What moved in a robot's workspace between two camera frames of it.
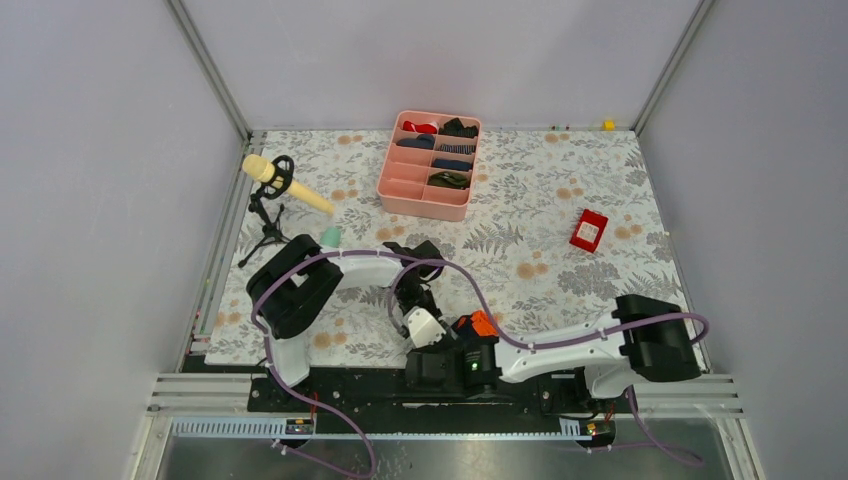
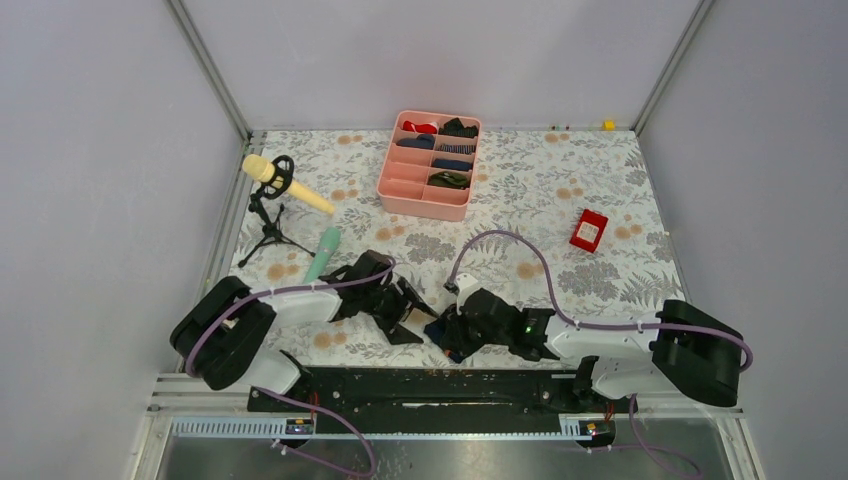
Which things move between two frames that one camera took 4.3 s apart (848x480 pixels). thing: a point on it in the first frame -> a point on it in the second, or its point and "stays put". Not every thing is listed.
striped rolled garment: x=464 y=149 stays put
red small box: x=589 y=230 stays put
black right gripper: x=433 y=348 -> x=455 y=336
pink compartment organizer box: x=429 y=165 stays put
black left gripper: x=432 y=305 -> x=404 y=305
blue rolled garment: x=452 y=164 stays put
